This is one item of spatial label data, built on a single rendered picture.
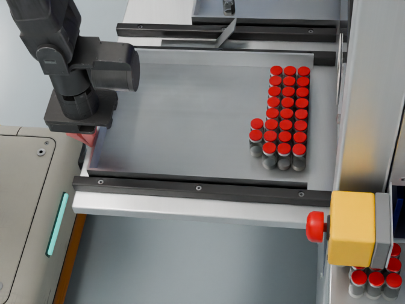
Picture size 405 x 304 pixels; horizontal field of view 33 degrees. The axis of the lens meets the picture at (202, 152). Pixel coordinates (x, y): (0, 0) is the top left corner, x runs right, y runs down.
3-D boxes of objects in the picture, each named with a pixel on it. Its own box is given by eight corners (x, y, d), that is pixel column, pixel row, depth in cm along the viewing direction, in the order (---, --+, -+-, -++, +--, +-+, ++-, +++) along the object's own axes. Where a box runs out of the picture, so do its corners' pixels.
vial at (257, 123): (264, 135, 112) (264, 117, 109) (264, 146, 111) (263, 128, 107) (251, 134, 113) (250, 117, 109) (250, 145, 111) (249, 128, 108)
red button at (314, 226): (335, 222, 91) (337, 206, 88) (334, 249, 89) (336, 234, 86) (305, 220, 92) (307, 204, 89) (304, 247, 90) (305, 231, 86)
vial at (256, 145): (264, 146, 111) (263, 129, 107) (263, 157, 110) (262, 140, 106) (250, 146, 111) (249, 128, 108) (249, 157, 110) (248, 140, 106)
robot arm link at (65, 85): (47, 38, 98) (38, 68, 94) (95, 38, 97) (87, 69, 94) (59, 70, 103) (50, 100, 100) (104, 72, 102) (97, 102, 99)
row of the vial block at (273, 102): (283, 83, 118) (283, 64, 115) (276, 170, 108) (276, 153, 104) (270, 82, 119) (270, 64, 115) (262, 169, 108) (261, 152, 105)
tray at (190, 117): (313, 67, 120) (313, 53, 117) (307, 195, 105) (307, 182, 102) (122, 61, 125) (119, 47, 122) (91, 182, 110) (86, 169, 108)
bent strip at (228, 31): (238, 41, 125) (236, 17, 121) (236, 53, 124) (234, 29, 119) (161, 40, 127) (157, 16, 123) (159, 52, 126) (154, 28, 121)
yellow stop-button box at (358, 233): (383, 221, 93) (390, 192, 87) (384, 269, 89) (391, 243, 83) (326, 217, 94) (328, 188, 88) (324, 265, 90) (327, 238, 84)
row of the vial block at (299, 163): (310, 84, 118) (310, 66, 114) (305, 172, 107) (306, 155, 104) (296, 84, 118) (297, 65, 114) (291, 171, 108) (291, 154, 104)
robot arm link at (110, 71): (46, -1, 93) (32, 47, 89) (130, 0, 92) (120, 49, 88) (67, 57, 103) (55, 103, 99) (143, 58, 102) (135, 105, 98)
